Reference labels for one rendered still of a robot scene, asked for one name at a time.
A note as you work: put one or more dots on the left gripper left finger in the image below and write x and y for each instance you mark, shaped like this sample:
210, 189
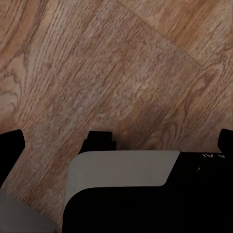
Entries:
11, 146

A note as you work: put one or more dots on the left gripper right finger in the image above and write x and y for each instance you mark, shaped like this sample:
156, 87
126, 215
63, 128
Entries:
225, 144

